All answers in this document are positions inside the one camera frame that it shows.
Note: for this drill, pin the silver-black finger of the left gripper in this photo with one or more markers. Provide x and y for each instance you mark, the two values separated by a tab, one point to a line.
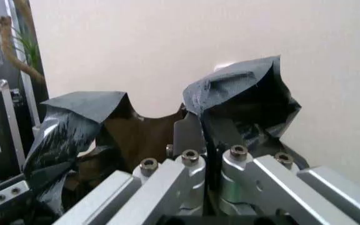
1	199

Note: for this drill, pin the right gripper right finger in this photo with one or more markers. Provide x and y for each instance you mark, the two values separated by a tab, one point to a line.
261	182

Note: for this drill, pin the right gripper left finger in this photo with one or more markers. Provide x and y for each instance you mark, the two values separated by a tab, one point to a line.
167	187

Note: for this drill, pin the black plastic garbage bag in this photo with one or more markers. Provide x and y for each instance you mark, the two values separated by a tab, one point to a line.
67	122

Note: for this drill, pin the brown twisted branch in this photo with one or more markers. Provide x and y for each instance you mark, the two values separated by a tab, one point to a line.
9	54

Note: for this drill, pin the green leafy plant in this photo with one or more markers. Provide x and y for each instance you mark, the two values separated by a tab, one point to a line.
30	49

